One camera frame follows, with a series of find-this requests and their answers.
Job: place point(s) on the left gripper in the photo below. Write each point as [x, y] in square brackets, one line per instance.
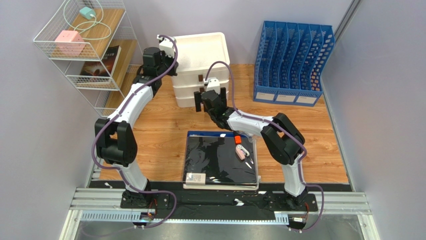
[170, 59]

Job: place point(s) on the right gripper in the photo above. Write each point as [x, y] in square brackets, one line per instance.
[210, 101]

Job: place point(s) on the white three drawer organizer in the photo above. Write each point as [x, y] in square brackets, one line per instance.
[196, 53]

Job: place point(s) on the orange black highlighter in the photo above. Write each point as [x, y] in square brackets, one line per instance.
[237, 139]

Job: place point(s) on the pink correction tape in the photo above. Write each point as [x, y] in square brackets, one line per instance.
[241, 152]

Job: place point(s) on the clear plastic bag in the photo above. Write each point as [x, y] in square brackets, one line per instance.
[251, 137]

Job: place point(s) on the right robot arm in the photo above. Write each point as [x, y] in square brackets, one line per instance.
[283, 140]

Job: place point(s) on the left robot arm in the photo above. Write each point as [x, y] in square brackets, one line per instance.
[115, 142]

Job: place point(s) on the blue folder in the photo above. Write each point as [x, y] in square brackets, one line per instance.
[223, 134]

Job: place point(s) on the dark cover book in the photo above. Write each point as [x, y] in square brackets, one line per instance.
[105, 67]

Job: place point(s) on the blue file organizer rack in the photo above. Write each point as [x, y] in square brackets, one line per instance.
[289, 62]

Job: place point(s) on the mint green charger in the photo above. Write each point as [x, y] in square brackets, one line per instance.
[87, 12]

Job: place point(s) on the pink cube power socket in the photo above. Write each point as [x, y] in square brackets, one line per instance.
[70, 42]

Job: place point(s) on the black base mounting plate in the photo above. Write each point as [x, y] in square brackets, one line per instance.
[196, 204]

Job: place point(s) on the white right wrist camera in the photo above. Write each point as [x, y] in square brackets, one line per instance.
[212, 84]

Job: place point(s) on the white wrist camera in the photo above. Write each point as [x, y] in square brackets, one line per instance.
[167, 45]
[212, 84]

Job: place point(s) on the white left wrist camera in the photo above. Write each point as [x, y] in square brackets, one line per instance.
[167, 45]

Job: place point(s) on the white wire shelf rack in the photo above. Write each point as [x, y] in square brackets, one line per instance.
[94, 45]

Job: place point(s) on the aluminium frame rail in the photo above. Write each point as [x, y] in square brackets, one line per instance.
[95, 214]

